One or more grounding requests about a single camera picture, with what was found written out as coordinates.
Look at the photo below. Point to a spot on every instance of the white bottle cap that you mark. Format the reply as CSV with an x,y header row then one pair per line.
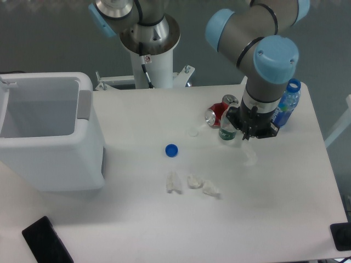
x,y
192,132

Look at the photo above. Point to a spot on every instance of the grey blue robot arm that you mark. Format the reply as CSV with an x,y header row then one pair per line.
x,y
252,41

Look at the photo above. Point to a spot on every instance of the blue plastic drink bottle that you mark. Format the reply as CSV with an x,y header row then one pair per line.
x,y
288,103

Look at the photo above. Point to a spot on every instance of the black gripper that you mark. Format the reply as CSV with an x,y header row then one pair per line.
x,y
252,123

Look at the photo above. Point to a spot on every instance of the white open trash bin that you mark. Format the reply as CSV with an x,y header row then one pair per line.
x,y
50,133

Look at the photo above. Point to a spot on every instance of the black smartphone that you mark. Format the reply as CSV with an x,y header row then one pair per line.
x,y
44,242

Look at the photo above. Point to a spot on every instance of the white paper ball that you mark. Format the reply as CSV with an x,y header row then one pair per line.
x,y
194,182
210,189
173,183

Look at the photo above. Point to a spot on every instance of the right white paper ball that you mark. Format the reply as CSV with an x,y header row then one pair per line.
x,y
210,189

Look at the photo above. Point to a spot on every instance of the clear green label bottle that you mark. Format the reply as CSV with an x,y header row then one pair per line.
x,y
227,131

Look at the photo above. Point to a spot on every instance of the blue bottle cap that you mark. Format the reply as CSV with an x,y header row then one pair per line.
x,y
171,150

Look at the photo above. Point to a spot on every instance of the middle white paper ball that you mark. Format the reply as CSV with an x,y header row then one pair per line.
x,y
194,182

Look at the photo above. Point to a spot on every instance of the crushed red soda can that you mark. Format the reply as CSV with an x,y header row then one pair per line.
x,y
214,113

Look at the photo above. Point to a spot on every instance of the black device at edge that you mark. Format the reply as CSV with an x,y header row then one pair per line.
x,y
341,235

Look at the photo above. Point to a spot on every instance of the left white paper ball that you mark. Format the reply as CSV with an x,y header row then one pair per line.
x,y
173,183

